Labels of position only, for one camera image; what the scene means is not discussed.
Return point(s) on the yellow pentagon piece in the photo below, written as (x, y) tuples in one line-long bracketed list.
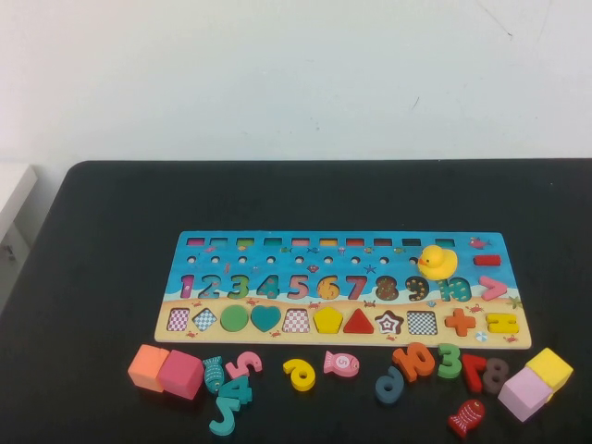
[(328, 321)]

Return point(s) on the blue wooden number puzzle board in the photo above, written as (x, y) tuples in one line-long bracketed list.
[(277, 268)]

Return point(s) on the teal heart piece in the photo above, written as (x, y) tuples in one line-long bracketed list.
[(265, 317)]

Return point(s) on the green circle piece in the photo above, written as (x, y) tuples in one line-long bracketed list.
[(235, 318)]

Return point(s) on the red triangle piece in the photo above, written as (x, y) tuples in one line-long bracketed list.
[(358, 325)]

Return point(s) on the pink number five piece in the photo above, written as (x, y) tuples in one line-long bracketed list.
[(235, 368)]

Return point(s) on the yellow number six piece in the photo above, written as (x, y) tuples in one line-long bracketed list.
[(307, 382)]

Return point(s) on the orange number ten piece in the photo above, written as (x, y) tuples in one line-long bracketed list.
[(403, 358)]

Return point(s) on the teal number four piece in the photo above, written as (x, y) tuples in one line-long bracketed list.
[(242, 393)]

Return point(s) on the orange plus sign piece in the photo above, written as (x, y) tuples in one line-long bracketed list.
[(460, 322)]

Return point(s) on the slate blue number nine piece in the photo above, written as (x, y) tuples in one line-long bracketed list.
[(382, 394)]

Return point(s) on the red minus sign piece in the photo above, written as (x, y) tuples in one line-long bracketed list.
[(488, 260)]

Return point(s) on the teal hook-shaped number piece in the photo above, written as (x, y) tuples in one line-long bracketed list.
[(228, 411)]

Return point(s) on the pink greater-than sign piece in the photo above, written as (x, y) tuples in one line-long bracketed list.
[(498, 288)]

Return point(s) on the green number three piece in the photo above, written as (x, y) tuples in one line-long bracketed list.
[(457, 365)]

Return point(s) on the yellow equals sign piece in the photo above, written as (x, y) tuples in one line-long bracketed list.
[(492, 324)]

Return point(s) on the red number seven piece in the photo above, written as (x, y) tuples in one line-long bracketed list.
[(473, 375)]

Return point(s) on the pink wooden fish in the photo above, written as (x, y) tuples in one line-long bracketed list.
[(341, 363)]

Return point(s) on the yellow rubber duck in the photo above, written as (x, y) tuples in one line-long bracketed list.
[(439, 266)]

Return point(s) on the teal wooden fish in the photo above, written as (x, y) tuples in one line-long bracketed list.
[(213, 374)]

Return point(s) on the magenta foam cube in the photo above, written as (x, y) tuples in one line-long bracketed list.
[(179, 374)]

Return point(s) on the orange foam cube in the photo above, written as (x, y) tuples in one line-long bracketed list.
[(145, 365)]

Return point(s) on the dark purple number eight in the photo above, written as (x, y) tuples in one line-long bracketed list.
[(494, 376)]

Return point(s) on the red wooden fish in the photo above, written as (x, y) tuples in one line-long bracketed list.
[(467, 417)]

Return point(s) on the lilac foam cube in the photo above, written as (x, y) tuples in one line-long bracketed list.
[(524, 392)]

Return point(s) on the yellow foam cube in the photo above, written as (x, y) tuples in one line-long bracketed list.
[(550, 364)]

